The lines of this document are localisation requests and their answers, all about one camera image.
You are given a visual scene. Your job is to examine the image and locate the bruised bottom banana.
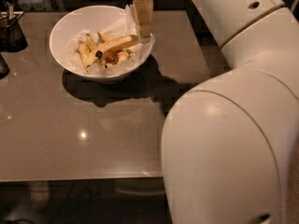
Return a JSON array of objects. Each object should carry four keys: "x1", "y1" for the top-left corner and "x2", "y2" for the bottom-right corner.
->
[{"x1": 102, "y1": 49, "x2": 135, "y2": 68}]

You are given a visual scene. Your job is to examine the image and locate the black mesh pen holder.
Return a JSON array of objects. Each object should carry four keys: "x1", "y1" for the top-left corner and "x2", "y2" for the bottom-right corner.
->
[{"x1": 0, "y1": 15, "x2": 28, "y2": 52}]

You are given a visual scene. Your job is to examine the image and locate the left small yellow banana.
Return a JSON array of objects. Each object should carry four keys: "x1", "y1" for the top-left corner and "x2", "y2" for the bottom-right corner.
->
[{"x1": 78, "y1": 41, "x2": 92, "y2": 71}]

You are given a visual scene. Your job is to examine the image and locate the small yellow banana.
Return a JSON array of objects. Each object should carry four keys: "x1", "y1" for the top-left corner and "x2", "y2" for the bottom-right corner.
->
[
  {"x1": 97, "y1": 31, "x2": 112, "y2": 43},
  {"x1": 78, "y1": 41, "x2": 92, "y2": 71},
  {"x1": 85, "y1": 34, "x2": 97, "y2": 51}
]

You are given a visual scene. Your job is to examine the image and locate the large top yellow banana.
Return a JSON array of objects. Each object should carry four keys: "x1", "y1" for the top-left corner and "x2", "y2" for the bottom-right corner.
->
[{"x1": 95, "y1": 35, "x2": 139, "y2": 58}]

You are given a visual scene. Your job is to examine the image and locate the drawer handle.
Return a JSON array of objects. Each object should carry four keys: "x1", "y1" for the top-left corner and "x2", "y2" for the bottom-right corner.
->
[{"x1": 115, "y1": 188, "x2": 165, "y2": 198}]

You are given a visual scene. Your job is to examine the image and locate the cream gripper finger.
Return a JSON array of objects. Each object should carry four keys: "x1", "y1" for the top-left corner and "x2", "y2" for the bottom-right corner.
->
[
  {"x1": 133, "y1": 0, "x2": 153, "y2": 38},
  {"x1": 129, "y1": 4, "x2": 139, "y2": 32}
]

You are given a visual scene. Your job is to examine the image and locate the middle small yellow banana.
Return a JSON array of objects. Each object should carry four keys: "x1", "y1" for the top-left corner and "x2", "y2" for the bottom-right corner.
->
[{"x1": 85, "y1": 34, "x2": 97, "y2": 51}]

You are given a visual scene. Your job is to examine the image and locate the back small yellow banana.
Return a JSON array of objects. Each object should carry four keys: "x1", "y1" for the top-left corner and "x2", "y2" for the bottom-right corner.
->
[{"x1": 97, "y1": 31, "x2": 112, "y2": 43}]

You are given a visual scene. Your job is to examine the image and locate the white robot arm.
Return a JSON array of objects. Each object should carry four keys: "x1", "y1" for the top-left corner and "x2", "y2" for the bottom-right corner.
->
[{"x1": 161, "y1": 0, "x2": 299, "y2": 224}]

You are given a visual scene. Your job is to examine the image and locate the white ceramic bowl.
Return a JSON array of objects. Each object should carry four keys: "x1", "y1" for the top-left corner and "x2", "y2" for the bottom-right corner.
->
[{"x1": 50, "y1": 7, "x2": 139, "y2": 83}]

